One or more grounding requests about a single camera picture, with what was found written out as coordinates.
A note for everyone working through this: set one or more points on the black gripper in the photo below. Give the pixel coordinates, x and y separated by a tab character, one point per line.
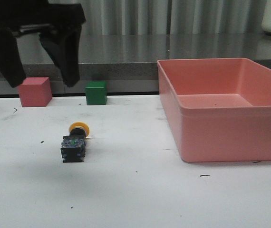
61	44

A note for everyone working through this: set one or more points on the yellow push button switch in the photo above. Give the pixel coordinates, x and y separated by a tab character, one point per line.
73	146

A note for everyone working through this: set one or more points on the pink cube block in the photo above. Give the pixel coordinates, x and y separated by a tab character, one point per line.
35	92

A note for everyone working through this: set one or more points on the green cube block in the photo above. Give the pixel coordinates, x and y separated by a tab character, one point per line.
96	93

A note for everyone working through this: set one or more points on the dark grey counter shelf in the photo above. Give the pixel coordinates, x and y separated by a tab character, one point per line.
128	63

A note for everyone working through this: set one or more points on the pink plastic bin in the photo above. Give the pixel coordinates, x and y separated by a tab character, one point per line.
218	109

